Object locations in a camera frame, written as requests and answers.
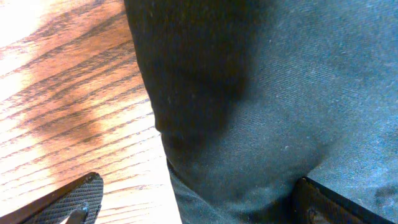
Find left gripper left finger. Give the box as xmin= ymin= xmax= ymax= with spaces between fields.
xmin=1 ymin=172 xmax=104 ymax=224

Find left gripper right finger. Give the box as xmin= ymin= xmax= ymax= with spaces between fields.
xmin=290 ymin=177 xmax=393 ymax=224

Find black shorts with mesh lining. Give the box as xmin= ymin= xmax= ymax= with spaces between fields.
xmin=124 ymin=0 xmax=397 ymax=223

